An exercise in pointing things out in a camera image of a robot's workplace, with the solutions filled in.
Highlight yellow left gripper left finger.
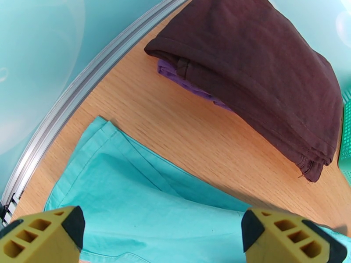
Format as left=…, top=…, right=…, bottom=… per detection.
left=0, top=206, right=86, bottom=263

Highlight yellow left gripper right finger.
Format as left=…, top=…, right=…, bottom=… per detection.
left=241, top=207, right=348, bottom=263

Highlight teal trousers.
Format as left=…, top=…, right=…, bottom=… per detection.
left=43, top=116, right=351, bottom=263

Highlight dark brown folded trousers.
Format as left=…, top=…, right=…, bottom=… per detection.
left=143, top=0, right=344, bottom=183

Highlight purple folded trousers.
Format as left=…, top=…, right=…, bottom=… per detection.
left=157, top=59, right=234, bottom=112

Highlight green plastic basket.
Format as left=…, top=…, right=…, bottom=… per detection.
left=337, top=89, right=351, bottom=186

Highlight aluminium table side rail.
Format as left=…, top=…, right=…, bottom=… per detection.
left=0, top=0, right=193, bottom=227

